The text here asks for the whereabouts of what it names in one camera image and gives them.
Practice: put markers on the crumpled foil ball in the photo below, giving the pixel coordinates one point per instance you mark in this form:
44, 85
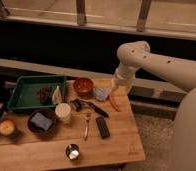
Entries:
100, 94

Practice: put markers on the red-brown bowl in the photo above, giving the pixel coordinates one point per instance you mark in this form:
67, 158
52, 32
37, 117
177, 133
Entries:
83, 86

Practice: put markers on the blue sponge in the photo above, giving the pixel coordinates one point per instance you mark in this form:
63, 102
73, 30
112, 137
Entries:
41, 121

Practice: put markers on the metal fork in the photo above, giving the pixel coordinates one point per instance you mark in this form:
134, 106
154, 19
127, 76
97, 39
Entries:
87, 118

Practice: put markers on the orange carrot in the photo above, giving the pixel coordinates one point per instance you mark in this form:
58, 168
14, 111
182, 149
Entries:
113, 103

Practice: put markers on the red apple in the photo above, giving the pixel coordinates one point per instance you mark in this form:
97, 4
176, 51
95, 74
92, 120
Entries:
7, 127

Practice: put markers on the black remote control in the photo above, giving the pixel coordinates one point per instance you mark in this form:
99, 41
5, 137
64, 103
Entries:
102, 126

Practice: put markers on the small metal cup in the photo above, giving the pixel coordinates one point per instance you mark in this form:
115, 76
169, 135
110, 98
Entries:
72, 151

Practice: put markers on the white plastic cup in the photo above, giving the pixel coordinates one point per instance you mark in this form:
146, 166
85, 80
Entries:
63, 112

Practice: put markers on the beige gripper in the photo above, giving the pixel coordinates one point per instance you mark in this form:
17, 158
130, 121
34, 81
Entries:
114, 87

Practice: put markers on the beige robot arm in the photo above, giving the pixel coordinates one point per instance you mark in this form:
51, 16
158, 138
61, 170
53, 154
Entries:
179, 72

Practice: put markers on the black handled peeler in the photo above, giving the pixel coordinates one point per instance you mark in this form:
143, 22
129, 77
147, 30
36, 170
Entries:
95, 108

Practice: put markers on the dark grape bunch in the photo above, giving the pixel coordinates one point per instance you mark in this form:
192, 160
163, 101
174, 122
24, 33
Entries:
45, 95

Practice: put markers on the green plastic tray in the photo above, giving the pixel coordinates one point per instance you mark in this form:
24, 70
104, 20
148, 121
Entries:
25, 96

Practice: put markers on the pale yellow wedge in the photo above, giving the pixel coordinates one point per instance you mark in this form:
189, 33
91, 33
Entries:
57, 97

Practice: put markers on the dark purple bowl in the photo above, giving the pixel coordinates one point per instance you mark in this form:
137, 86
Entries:
48, 113

